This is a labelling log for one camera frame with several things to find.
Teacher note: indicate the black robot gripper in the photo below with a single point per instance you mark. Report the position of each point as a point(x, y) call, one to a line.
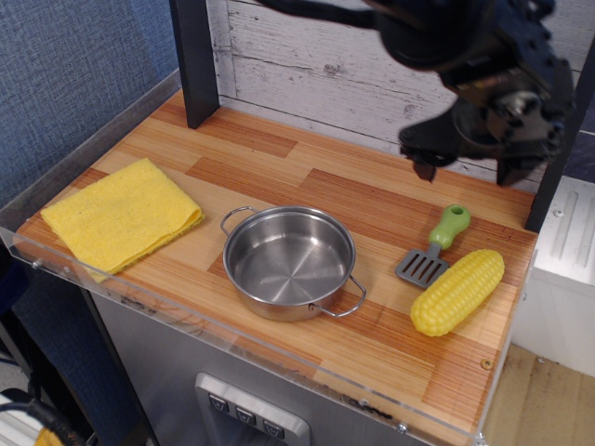
point(513, 114)

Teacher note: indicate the green handled grey toy spatula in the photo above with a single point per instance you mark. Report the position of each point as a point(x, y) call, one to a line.
point(423, 267)

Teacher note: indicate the yellow plastic toy corn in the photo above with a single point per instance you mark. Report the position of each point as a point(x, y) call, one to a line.
point(457, 293)

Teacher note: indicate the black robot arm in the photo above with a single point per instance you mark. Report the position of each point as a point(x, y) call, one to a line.
point(446, 36)

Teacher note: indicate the yellow folded cloth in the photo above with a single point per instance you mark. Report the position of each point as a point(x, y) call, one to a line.
point(114, 222)

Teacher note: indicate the white box at right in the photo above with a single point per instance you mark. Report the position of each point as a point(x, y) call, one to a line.
point(555, 319)

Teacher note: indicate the stainless steel pot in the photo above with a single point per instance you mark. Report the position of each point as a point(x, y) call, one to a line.
point(291, 263)

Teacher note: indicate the clear acrylic front guard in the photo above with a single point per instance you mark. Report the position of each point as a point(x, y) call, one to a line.
point(67, 282)

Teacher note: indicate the silver button control panel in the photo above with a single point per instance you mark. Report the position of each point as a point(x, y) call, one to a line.
point(252, 411)

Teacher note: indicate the stainless steel cabinet front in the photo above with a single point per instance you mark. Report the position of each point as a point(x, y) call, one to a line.
point(162, 362)

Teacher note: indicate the yellow black object bottom left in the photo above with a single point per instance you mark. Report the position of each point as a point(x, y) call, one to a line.
point(30, 423)

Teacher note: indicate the dark right upright post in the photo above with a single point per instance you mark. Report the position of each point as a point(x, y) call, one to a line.
point(572, 25)

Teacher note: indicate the dark upright post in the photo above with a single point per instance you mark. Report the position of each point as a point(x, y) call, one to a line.
point(572, 25)
point(196, 62)

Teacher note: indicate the dark left upright post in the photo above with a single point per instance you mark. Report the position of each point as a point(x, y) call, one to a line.
point(196, 62)

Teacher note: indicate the grey metal left rail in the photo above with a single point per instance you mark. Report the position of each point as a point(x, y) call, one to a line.
point(57, 178)

